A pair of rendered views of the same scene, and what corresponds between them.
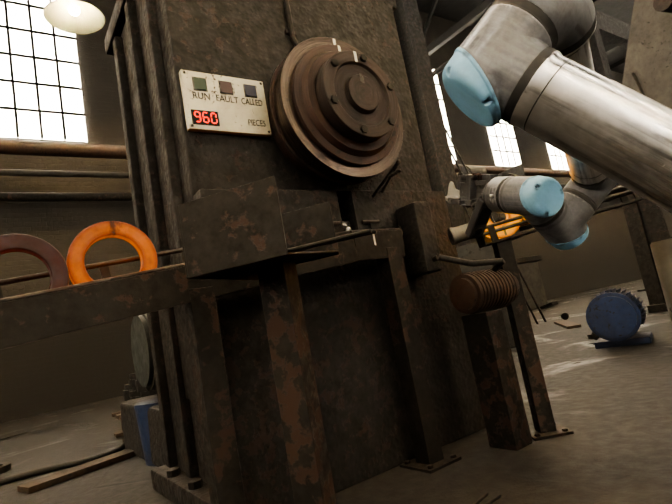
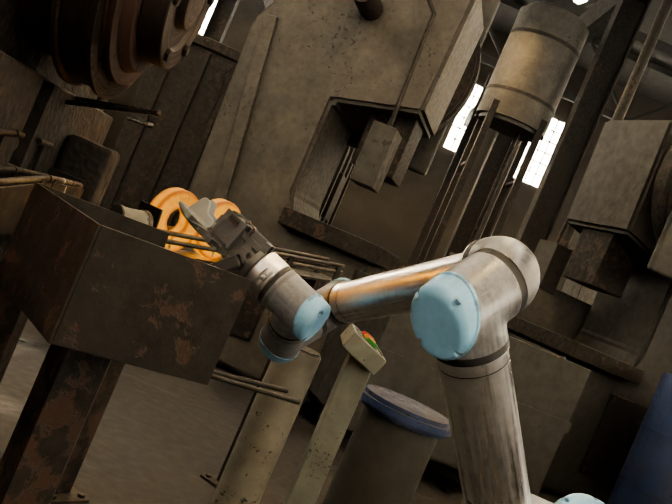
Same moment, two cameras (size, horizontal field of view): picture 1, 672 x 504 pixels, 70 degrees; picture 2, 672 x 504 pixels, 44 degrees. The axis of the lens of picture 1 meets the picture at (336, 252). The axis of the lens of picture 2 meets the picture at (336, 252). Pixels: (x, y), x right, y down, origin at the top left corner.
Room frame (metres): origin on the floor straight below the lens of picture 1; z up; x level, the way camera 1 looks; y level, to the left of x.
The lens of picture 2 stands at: (0.16, 0.86, 0.80)
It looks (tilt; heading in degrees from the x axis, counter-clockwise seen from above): 0 degrees down; 304
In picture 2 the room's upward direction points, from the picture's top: 23 degrees clockwise
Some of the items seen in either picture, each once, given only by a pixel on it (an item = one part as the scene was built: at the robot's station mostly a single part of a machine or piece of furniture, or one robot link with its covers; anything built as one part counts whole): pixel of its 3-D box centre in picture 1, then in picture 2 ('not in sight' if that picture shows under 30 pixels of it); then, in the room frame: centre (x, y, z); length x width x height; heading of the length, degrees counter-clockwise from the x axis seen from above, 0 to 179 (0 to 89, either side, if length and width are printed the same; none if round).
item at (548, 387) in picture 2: not in sight; (433, 381); (1.87, -2.84, 0.39); 1.03 x 0.83 x 0.77; 51
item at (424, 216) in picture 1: (418, 239); (73, 194); (1.63, -0.28, 0.68); 0.11 x 0.08 x 0.24; 36
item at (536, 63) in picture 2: not in sight; (484, 184); (4.90, -8.48, 2.25); 0.92 x 0.92 x 4.50
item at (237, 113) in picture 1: (227, 104); not in sight; (1.37, 0.24, 1.15); 0.26 x 0.02 x 0.18; 126
